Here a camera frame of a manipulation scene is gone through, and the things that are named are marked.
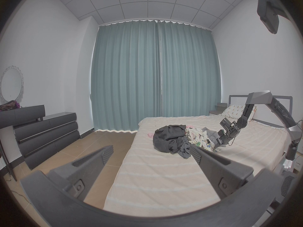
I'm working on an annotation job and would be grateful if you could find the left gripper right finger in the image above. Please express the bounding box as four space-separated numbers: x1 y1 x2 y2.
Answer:
190 146 254 201

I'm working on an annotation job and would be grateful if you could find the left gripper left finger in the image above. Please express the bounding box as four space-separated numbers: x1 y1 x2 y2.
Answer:
47 145 114 201

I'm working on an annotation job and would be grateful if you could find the white printed pyjama top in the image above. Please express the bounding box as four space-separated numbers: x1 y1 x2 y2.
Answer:
185 126 214 152

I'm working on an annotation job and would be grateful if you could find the grey knitted garment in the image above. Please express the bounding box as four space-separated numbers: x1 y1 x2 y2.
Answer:
202 127 223 148

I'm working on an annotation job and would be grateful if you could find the white printed pillow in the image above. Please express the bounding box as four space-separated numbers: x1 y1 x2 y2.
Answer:
221 104 257 120

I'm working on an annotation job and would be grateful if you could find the grey bedside table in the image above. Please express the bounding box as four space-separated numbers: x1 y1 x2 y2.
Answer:
209 102 229 116

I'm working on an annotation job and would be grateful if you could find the dark grey garment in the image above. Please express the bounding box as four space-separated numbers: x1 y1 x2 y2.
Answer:
169 140 193 160

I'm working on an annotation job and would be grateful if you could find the dark grey chest of drawers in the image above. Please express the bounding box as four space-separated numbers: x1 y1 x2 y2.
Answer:
13 112 79 170

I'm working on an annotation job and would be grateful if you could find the bed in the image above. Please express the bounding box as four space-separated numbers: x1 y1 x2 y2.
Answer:
103 95 294 219

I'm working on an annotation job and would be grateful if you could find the black garment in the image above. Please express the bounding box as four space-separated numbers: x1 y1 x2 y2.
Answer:
153 125 187 154

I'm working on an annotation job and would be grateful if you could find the dark grey dressing table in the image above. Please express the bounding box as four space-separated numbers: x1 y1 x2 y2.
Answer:
0 105 46 182

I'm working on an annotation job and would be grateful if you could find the dark brown cloth bundle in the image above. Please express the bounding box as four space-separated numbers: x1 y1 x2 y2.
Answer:
0 100 21 111

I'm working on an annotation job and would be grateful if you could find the blue-green curtain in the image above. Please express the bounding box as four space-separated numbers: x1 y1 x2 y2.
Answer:
91 19 222 133

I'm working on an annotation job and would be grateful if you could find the round white mirror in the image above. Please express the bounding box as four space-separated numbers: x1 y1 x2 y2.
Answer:
1 66 24 103

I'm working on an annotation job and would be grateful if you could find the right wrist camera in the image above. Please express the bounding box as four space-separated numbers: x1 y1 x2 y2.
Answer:
219 117 232 128

